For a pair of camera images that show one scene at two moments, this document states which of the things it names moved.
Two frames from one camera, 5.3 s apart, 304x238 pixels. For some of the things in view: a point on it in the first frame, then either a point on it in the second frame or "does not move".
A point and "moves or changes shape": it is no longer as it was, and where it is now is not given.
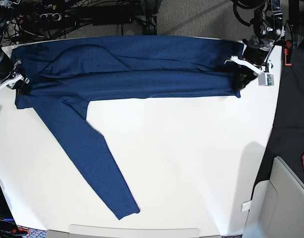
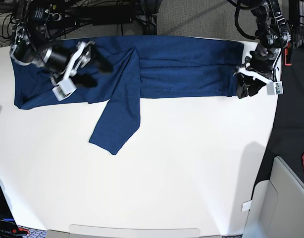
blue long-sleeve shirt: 65,75 moves or changes shape
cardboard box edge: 55,234 does not move
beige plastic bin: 279,207 does not move
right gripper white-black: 254,55 to 259,65
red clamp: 286,53 does not move
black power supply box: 107,15 does not move
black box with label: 4,224 does not move
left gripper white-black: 7,72 to 63,65
